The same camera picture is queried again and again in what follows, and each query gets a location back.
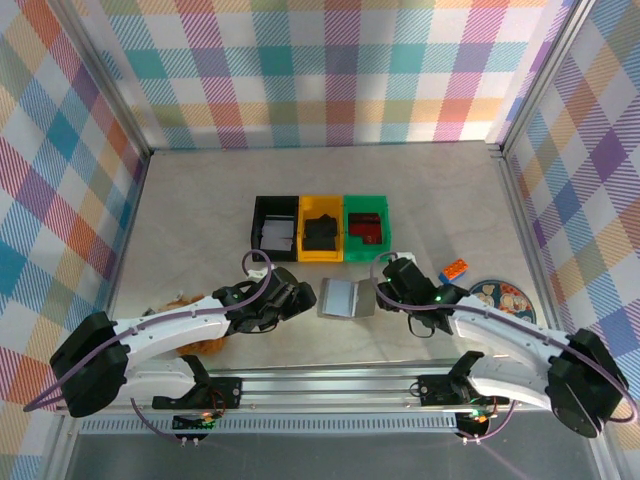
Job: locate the yellow plastic bin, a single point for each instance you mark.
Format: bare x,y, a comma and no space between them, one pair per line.
320,206

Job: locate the small controller board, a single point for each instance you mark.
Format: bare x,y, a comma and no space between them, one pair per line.
195,424
475,425

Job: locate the aluminium side rail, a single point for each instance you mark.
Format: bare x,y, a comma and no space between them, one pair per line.
522,225
125,240

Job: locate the grey card holder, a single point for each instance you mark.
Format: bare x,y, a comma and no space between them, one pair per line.
342,300

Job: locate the brown plush toy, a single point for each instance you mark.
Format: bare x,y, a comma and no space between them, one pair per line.
200,346

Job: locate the round cartoon print coaster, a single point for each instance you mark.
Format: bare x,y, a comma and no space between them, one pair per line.
515,300

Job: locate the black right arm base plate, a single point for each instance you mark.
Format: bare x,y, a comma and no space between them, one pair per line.
435,392

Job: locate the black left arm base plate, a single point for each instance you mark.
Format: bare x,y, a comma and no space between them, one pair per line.
230,392

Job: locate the orange blue toy brick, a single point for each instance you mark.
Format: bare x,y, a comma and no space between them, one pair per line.
455,270

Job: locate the black plastic bin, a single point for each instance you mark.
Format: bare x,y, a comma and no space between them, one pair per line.
257,205

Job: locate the red cards stack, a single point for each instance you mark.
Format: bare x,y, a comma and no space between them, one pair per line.
364,227

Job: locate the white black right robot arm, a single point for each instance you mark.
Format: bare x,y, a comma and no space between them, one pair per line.
500,330

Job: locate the aluminium frame post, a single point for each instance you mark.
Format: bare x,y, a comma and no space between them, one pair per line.
102,75
544,75

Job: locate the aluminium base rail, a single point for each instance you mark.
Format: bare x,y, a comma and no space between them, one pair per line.
325,385

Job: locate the white cards stack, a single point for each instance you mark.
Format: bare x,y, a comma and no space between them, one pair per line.
276,234

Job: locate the green plastic bin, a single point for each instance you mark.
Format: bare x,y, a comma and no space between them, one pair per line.
367,204

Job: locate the black cards stack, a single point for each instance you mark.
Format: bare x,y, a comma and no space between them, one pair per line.
320,232

